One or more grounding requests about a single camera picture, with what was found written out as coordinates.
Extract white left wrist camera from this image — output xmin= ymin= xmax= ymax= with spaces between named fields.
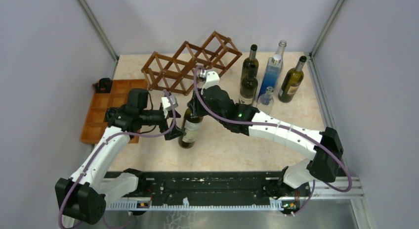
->
xmin=161 ymin=95 xmax=178 ymax=118

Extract dark green labelled wine bottle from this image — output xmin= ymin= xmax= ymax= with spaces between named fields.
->
xmin=240 ymin=44 xmax=259 ymax=80

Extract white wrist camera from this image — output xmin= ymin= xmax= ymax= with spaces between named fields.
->
xmin=161 ymin=95 xmax=178 ymax=118
xmin=198 ymin=70 xmax=220 ymax=90

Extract clear glass wine bottle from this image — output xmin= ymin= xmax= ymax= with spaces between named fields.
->
xmin=273 ymin=40 xmax=287 ymax=62

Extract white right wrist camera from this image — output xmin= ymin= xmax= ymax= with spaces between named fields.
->
xmin=198 ymin=70 xmax=220 ymax=90

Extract green white-labelled wine bottle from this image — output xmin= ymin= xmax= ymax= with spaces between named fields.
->
xmin=238 ymin=64 xmax=258 ymax=105

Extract olive green wine bottle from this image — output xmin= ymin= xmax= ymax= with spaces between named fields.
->
xmin=278 ymin=55 xmax=307 ymax=103

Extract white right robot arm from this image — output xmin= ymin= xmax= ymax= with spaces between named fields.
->
xmin=193 ymin=85 xmax=351 ymax=195

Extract brown wooden wine rack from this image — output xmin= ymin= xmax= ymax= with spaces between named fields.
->
xmin=141 ymin=31 xmax=242 ymax=95

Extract blue square vodka bottle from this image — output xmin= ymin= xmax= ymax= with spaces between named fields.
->
xmin=258 ymin=54 xmax=283 ymax=97

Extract small clear glass bottle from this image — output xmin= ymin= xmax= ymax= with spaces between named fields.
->
xmin=256 ymin=87 xmax=274 ymax=115

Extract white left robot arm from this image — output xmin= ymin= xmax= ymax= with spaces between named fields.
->
xmin=55 ymin=88 xmax=182 ymax=229

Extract brown wooden compartment tray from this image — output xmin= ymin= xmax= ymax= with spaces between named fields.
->
xmin=80 ymin=79 xmax=148 ymax=144

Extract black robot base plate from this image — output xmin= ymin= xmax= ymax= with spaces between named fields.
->
xmin=125 ymin=171 xmax=310 ymax=206

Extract black object behind tray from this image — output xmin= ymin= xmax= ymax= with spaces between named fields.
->
xmin=92 ymin=78 xmax=113 ymax=93

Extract aluminium frame rail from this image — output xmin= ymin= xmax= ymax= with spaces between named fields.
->
xmin=305 ymin=0 xmax=377 ymax=229

